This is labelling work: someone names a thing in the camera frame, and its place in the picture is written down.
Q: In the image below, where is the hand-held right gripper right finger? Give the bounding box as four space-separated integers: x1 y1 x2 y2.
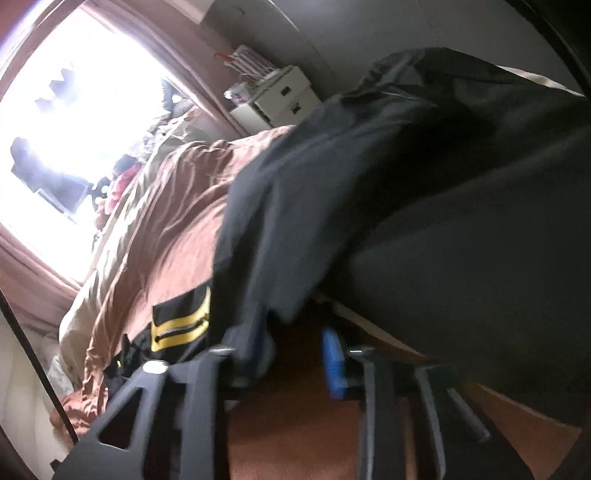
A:
322 328 527 480

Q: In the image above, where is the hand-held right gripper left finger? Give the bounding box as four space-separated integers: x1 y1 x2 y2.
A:
51 318 278 480

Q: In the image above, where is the window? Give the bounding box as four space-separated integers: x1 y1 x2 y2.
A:
0 7 204 284

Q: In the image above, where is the pile of clothes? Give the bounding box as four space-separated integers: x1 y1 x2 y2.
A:
92 78 197 227

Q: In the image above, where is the beige duvet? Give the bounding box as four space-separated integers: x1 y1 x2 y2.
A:
59 108 204 370

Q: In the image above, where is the black cable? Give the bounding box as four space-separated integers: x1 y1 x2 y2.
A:
0 291 80 446

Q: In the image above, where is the black jacket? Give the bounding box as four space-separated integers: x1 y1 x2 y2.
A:
104 47 591 432

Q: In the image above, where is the white drawer cabinet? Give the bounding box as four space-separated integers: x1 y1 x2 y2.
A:
229 66 320 134

